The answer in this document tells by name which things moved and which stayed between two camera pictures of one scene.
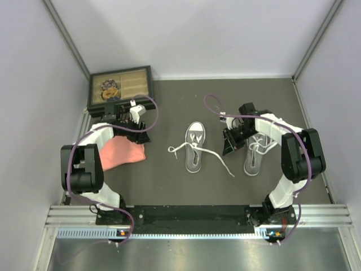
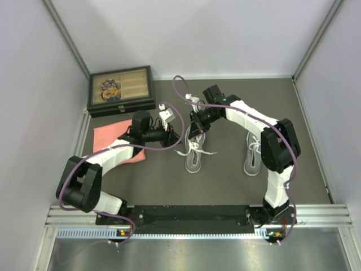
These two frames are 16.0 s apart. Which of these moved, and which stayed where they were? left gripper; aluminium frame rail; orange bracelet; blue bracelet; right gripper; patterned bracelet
Moved: left gripper; right gripper
Stayed: orange bracelet; patterned bracelet; blue bracelet; aluminium frame rail
